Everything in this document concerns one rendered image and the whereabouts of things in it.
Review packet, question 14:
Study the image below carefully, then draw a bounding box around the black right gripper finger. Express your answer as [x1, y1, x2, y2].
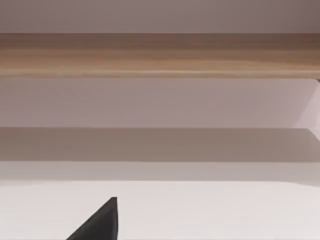
[65, 196, 119, 240]

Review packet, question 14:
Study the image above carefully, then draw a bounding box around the wooden shelf board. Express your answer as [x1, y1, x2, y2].
[0, 32, 320, 79]

